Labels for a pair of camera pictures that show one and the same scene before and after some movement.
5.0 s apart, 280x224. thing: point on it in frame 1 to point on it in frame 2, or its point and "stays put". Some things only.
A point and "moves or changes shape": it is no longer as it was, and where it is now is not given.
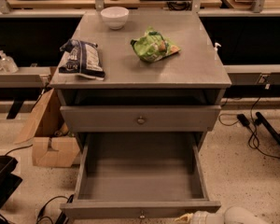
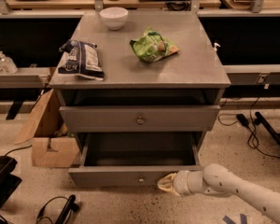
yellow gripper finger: x=187 y=218 to x=166 y=183
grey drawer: x=140 y=175 moves or changes shape
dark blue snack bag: x=83 y=59 stays put
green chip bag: x=153 y=47 stays put
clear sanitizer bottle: x=7 y=63 stays put
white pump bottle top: x=216 y=46 stays put
